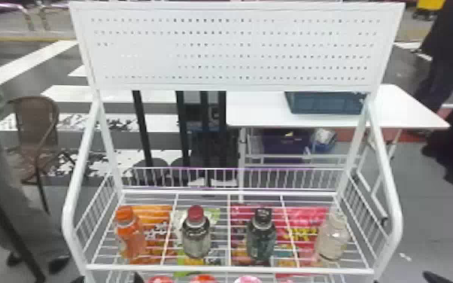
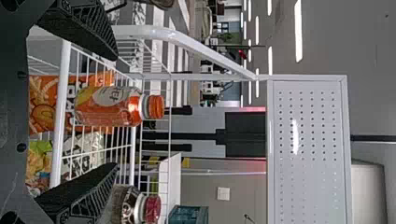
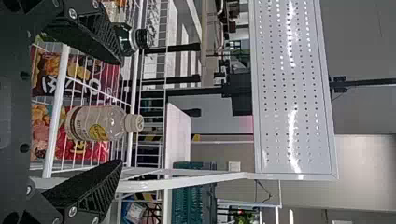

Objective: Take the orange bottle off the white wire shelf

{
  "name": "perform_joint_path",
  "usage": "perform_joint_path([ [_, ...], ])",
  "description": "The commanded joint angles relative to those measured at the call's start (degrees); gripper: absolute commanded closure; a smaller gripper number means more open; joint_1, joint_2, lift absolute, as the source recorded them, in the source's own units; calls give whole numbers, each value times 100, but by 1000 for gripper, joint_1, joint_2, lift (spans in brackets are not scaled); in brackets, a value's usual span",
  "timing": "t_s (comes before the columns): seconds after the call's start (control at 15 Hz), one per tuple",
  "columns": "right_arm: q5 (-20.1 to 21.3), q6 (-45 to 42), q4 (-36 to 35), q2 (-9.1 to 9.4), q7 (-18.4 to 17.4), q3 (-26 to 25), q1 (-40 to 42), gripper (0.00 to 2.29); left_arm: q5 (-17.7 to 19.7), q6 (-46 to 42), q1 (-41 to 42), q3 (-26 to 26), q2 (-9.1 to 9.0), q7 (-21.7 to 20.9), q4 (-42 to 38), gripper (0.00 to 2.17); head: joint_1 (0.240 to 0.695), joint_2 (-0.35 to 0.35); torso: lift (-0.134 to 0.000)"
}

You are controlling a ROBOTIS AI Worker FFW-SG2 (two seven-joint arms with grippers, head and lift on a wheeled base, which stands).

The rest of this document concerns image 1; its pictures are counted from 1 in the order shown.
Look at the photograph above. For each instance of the white side table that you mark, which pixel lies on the white side table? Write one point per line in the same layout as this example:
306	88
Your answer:
266	112

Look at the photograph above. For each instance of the blue basket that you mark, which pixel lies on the blue basket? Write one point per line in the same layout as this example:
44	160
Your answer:
323	103

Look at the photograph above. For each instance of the orange bottle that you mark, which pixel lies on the orange bottle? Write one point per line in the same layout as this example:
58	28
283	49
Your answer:
129	237

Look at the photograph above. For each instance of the clear bottle with red cap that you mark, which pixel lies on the clear bottle with red cap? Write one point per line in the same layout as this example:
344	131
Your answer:
195	235

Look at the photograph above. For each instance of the orange snack packet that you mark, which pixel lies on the orange snack packet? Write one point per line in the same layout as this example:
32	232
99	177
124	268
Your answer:
156	221

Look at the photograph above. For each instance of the brown chair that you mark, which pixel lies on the brown chair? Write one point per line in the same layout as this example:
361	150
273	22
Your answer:
37	122

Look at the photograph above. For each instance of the red snack packet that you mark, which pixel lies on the red snack packet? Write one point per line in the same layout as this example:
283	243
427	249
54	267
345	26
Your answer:
239	221
303	225

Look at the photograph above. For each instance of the purple crate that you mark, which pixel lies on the purple crate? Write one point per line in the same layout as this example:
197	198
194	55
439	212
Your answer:
283	144

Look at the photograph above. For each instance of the pink bottle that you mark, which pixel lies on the pink bottle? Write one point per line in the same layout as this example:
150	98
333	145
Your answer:
248	279

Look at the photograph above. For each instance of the dark green bottle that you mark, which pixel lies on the dark green bottle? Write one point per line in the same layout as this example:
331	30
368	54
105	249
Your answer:
261	239

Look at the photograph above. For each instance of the clear bottle with white cap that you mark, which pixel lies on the clear bottle with white cap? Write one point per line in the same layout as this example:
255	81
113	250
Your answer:
332	237

